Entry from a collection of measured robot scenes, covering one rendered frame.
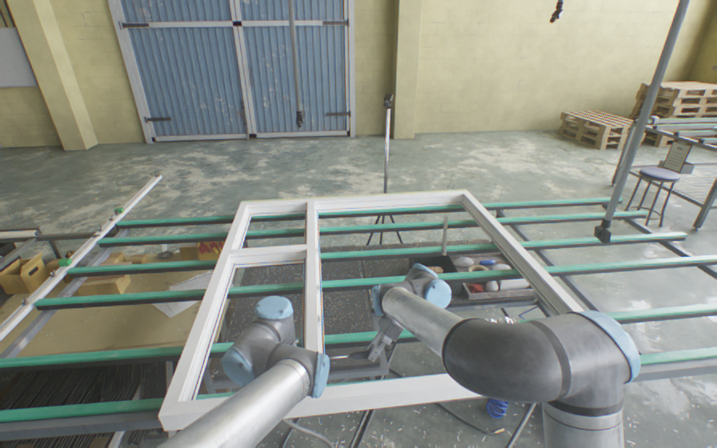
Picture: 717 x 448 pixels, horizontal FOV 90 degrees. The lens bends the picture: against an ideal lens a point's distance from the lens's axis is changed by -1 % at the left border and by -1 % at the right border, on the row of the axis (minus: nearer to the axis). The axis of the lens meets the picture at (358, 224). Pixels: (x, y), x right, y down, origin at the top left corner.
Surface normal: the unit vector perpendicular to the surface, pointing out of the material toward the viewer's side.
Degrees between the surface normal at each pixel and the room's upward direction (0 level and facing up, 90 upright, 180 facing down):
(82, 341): 0
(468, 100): 90
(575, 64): 90
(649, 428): 0
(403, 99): 90
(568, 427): 77
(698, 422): 0
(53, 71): 90
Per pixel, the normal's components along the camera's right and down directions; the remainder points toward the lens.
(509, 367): -0.44, -0.15
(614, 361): 0.18, -0.07
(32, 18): 0.10, 0.47
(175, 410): 0.00, -0.88
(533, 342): -0.15, -0.74
